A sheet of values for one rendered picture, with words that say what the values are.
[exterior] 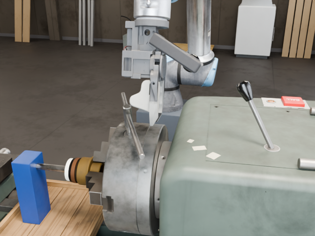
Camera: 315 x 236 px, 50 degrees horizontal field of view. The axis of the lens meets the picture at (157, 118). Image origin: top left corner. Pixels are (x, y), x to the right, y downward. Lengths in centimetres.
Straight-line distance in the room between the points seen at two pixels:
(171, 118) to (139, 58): 71
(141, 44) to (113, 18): 802
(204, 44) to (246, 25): 595
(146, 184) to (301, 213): 35
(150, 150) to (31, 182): 41
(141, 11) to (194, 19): 56
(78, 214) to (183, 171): 57
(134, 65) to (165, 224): 36
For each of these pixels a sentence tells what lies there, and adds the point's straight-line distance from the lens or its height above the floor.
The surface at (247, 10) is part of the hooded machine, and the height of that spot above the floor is 94.
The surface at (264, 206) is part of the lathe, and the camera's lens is 75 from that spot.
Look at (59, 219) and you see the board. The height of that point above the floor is 89.
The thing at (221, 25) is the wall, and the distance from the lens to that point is 806.
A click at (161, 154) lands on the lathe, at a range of 90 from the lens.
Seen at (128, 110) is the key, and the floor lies 131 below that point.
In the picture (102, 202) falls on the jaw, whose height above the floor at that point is 108.
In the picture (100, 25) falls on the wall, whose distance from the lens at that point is 891.
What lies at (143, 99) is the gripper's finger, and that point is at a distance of 69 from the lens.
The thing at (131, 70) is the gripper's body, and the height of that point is 145.
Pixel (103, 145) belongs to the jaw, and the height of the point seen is 116.
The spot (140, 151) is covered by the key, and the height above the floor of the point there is 131.
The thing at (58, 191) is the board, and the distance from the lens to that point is 133.
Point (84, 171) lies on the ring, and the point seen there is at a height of 110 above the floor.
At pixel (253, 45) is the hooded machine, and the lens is 727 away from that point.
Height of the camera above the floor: 163
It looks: 23 degrees down
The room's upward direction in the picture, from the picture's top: straight up
